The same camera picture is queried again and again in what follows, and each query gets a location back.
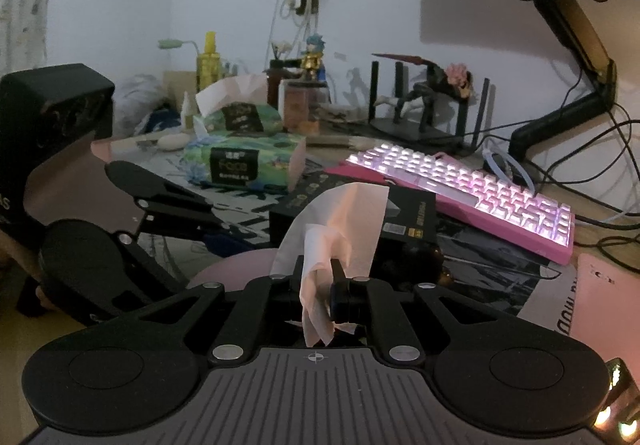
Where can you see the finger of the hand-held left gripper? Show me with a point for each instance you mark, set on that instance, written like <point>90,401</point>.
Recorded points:
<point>175,210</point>
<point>150,275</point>

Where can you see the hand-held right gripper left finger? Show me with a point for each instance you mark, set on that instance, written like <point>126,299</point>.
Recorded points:
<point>280,292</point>

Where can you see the dark brown bottle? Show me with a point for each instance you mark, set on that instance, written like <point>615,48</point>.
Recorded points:
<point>275,80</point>

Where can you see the clear glass jar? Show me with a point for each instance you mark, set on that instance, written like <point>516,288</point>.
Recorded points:
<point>300,110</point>

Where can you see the black figurine with pink hair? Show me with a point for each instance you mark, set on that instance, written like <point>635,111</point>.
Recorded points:
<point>430,90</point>

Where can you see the black charger box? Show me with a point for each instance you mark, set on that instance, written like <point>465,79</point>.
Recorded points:
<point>410,225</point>

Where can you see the open green tissue pack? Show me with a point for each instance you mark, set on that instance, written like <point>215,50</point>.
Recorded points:
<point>240,117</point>

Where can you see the pink backlit keyboard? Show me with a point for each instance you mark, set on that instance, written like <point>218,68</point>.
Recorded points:
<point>450,180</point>

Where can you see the white plastic bag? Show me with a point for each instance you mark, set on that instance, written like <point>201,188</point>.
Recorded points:
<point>140,100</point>

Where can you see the yellow spray bottle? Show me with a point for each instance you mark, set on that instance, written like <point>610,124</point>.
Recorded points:
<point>209,67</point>

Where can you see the green floral tissue pack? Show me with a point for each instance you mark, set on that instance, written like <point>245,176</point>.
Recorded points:
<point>270,160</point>

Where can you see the black router with antennas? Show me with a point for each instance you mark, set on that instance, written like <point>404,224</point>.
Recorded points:
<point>375,90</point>

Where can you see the pink mouse pad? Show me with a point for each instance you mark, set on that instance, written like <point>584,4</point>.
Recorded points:
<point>610,305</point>

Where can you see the pale green desk lamp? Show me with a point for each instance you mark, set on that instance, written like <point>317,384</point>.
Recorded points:
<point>170,43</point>

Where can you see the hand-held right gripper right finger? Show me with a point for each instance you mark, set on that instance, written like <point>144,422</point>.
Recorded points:
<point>340,296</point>

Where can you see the person's left hand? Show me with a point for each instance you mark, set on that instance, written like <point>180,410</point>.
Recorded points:
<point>20,275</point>

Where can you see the small white bottle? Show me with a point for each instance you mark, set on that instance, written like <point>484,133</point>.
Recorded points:
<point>187,112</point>

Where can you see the blue-haired gold armour figurine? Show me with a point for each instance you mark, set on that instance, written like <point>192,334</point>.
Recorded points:
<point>315,60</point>

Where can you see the patterned curtain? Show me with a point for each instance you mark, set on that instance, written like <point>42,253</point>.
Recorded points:
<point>25,10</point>

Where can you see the white oval object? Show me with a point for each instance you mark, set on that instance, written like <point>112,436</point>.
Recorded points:
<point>172,141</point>

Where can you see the glowing glass computer case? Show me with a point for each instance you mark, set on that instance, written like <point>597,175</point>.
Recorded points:
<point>617,375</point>

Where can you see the white tissue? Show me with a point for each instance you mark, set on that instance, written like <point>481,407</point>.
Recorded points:
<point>345,220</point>

